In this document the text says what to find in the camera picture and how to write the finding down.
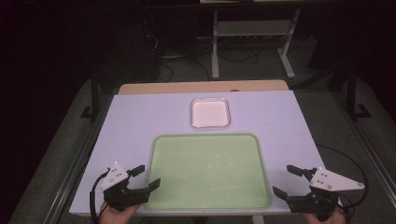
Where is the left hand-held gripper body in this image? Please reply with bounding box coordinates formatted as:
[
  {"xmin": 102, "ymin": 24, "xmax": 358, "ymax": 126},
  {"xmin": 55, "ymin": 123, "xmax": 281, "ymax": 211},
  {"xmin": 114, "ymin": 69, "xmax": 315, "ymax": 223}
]
[{"xmin": 98, "ymin": 161, "xmax": 151, "ymax": 213}]

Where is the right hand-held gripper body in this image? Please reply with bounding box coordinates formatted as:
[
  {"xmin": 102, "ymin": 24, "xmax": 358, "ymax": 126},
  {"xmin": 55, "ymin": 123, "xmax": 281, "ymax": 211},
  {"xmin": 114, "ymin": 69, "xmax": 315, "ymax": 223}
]
[{"xmin": 288, "ymin": 167, "xmax": 365, "ymax": 222}]

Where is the person's left hand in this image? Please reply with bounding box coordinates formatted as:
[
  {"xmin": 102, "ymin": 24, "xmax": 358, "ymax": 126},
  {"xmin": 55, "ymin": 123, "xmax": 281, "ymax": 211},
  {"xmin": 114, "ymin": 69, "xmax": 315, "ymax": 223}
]
[{"xmin": 98, "ymin": 201, "xmax": 141, "ymax": 224}]

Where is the person's right hand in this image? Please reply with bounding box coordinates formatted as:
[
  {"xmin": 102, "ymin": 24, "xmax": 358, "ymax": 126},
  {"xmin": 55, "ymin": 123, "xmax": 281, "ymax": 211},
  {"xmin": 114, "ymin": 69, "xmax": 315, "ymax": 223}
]
[{"xmin": 306, "ymin": 206, "xmax": 347, "ymax": 224}]

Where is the green plastic tray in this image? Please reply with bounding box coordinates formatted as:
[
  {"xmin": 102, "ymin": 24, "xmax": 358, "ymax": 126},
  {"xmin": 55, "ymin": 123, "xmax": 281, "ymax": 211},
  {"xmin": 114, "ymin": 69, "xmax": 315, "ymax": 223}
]
[{"xmin": 144, "ymin": 133, "xmax": 273, "ymax": 212}]

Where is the black metal stand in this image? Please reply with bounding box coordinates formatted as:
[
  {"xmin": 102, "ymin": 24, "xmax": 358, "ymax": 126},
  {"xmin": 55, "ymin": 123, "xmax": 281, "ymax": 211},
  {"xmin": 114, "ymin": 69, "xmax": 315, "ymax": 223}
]
[
  {"xmin": 345, "ymin": 62, "xmax": 373, "ymax": 122},
  {"xmin": 79, "ymin": 70, "xmax": 104, "ymax": 122}
]

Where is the white square dish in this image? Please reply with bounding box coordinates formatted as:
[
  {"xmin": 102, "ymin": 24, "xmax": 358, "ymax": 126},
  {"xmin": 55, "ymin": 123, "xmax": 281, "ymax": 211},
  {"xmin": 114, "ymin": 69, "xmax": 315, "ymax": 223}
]
[{"xmin": 190, "ymin": 97, "xmax": 232, "ymax": 129}]

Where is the wooden table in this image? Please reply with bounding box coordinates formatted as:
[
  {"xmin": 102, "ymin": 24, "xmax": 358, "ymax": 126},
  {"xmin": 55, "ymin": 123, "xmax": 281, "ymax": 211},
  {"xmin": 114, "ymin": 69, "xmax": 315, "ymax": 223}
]
[{"xmin": 118, "ymin": 79, "xmax": 290, "ymax": 95}]

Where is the white metal stand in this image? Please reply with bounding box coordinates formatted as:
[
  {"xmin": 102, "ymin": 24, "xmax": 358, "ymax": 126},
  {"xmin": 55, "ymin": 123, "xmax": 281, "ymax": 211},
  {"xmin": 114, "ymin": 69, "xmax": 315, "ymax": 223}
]
[{"xmin": 210, "ymin": 8, "xmax": 302, "ymax": 80}]

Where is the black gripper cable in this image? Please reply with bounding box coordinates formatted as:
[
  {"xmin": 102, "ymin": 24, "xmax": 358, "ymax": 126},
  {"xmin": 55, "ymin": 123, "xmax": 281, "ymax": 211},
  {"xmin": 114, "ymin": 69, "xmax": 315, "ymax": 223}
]
[
  {"xmin": 316, "ymin": 143, "xmax": 369, "ymax": 217},
  {"xmin": 89, "ymin": 169, "xmax": 111, "ymax": 224}
]

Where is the aluminium rail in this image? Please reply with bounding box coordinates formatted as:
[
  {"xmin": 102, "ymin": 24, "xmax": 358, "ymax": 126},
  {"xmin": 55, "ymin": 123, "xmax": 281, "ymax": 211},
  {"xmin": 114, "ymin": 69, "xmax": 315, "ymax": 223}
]
[
  {"xmin": 334, "ymin": 92, "xmax": 396, "ymax": 202},
  {"xmin": 41, "ymin": 92, "xmax": 117, "ymax": 224}
]

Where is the black floor cable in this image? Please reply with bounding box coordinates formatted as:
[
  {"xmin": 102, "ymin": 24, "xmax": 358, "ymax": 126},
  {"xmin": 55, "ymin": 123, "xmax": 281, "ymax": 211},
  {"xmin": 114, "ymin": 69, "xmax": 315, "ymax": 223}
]
[
  {"xmin": 218, "ymin": 49, "xmax": 260, "ymax": 65},
  {"xmin": 159, "ymin": 57, "xmax": 211, "ymax": 82}
]

